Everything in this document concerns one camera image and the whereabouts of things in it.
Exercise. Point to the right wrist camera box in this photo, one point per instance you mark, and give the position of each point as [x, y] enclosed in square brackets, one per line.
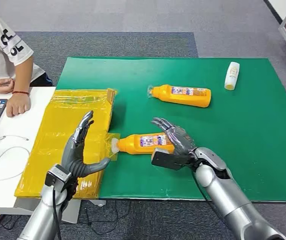
[165, 159]

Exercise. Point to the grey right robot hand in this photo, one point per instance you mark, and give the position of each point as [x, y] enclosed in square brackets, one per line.
[180, 139]

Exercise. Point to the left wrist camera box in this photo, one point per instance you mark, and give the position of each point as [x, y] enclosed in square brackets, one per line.
[57, 175]

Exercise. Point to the orange detergent bottle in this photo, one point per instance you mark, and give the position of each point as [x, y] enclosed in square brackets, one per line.
[132, 144]
[182, 99]

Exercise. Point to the grey table bracket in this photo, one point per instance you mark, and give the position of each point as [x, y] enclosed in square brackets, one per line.
[98, 202]

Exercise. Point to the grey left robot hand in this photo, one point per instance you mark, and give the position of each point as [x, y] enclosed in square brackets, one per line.
[73, 155]

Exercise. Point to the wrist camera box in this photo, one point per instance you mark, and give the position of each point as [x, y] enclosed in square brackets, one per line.
[57, 175]
[165, 159]

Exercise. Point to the small white bottle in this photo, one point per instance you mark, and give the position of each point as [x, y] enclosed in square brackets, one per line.
[231, 75]

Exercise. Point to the person's left hand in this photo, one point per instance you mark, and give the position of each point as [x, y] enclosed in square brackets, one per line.
[17, 105]

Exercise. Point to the green table mat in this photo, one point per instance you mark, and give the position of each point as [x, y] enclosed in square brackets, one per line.
[232, 139]

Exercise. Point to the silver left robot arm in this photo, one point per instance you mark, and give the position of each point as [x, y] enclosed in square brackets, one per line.
[42, 218]

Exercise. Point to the person's left forearm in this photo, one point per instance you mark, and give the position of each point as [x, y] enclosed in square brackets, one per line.
[22, 76]

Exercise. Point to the yellow plastic-wrapped board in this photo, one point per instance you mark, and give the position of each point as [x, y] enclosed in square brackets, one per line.
[57, 132]

